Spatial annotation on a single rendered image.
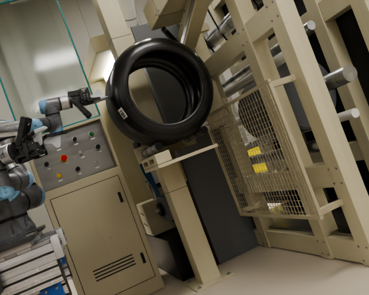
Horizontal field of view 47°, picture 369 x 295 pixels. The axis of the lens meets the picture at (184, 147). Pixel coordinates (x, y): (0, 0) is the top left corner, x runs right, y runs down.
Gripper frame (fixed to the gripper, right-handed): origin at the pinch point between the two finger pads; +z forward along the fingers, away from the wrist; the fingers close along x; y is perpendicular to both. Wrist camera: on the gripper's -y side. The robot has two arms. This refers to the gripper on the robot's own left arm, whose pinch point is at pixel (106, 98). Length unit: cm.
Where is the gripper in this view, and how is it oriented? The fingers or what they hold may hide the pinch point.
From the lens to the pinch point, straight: 239.3
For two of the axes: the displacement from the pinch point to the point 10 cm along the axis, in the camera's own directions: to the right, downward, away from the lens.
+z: 9.2, -2.3, 3.1
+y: -2.6, -9.6, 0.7
